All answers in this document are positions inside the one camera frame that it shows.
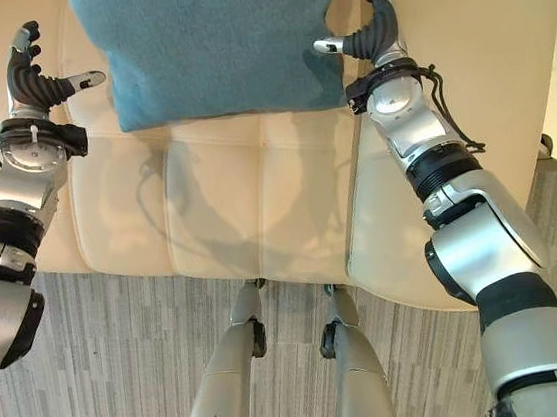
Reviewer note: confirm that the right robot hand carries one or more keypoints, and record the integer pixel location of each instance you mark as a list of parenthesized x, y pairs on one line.
[(379, 31)]

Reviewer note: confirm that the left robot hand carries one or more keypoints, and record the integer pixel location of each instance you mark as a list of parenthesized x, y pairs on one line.
[(25, 81)]

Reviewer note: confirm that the teal square cushion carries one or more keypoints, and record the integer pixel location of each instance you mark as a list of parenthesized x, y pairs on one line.
[(219, 44)]

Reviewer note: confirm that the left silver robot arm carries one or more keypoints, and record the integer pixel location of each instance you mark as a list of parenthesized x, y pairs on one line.
[(12, 208)]

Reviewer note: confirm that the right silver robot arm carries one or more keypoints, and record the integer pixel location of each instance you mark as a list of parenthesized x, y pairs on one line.
[(467, 227)]

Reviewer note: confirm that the cream leather sofa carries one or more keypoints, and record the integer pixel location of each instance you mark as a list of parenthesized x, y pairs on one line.
[(253, 161)]

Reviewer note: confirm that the right silver robot leg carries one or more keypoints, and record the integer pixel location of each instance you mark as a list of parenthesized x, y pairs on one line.
[(354, 366)]

